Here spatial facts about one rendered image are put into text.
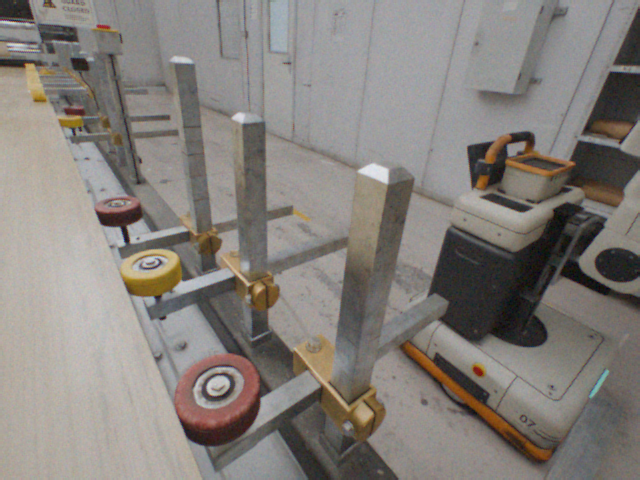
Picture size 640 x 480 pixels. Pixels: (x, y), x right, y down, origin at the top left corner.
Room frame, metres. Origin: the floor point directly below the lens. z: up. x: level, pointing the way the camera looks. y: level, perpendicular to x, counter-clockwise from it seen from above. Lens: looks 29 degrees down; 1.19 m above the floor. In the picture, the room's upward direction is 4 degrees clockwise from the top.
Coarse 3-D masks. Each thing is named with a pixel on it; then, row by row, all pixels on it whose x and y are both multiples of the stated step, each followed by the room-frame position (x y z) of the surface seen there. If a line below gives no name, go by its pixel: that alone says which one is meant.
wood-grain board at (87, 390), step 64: (0, 128) 1.10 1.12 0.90; (0, 192) 0.60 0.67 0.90; (64, 192) 0.63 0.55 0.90; (0, 256) 0.39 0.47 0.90; (64, 256) 0.40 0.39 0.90; (0, 320) 0.26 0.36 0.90; (64, 320) 0.27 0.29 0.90; (128, 320) 0.28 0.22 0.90; (0, 384) 0.19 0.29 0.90; (64, 384) 0.19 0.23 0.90; (128, 384) 0.20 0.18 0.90; (0, 448) 0.13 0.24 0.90; (64, 448) 0.14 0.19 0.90; (128, 448) 0.14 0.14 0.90
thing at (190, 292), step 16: (320, 240) 0.61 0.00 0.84; (336, 240) 0.61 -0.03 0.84; (272, 256) 0.53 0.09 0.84; (288, 256) 0.53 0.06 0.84; (304, 256) 0.56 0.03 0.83; (320, 256) 0.58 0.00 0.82; (224, 272) 0.47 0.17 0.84; (272, 272) 0.51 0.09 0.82; (176, 288) 0.41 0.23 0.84; (192, 288) 0.41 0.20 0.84; (208, 288) 0.43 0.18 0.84; (224, 288) 0.44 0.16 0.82; (144, 304) 0.38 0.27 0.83; (160, 304) 0.38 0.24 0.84; (176, 304) 0.39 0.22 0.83; (192, 304) 0.41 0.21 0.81
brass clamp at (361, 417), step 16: (320, 336) 0.34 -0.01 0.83; (304, 352) 0.31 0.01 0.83; (320, 352) 0.31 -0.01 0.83; (304, 368) 0.30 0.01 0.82; (320, 368) 0.29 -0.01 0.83; (320, 384) 0.27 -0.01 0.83; (320, 400) 0.27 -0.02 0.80; (336, 400) 0.25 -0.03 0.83; (352, 400) 0.24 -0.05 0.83; (368, 400) 0.25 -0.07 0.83; (336, 416) 0.24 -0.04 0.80; (352, 416) 0.23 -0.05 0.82; (368, 416) 0.23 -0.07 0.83; (384, 416) 0.24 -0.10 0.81; (352, 432) 0.22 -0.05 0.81; (368, 432) 0.23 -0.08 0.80
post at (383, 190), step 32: (384, 192) 0.24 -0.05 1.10; (352, 224) 0.26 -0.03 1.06; (384, 224) 0.24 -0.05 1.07; (352, 256) 0.26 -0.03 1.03; (384, 256) 0.25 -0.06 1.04; (352, 288) 0.26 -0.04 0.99; (384, 288) 0.26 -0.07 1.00; (352, 320) 0.25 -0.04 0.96; (352, 352) 0.25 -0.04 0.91; (352, 384) 0.24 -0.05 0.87
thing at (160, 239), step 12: (276, 204) 0.83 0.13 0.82; (288, 204) 0.84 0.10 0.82; (228, 216) 0.74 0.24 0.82; (276, 216) 0.80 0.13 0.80; (180, 228) 0.65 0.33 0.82; (216, 228) 0.69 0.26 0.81; (228, 228) 0.71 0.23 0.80; (120, 240) 0.58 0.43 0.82; (132, 240) 0.59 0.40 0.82; (144, 240) 0.59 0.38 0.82; (156, 240) 0.60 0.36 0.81; (168, 240) 0.62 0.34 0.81; (180, 240) 0.64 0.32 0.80; (120, 252) 0.56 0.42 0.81; (132, 252) 0.57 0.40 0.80
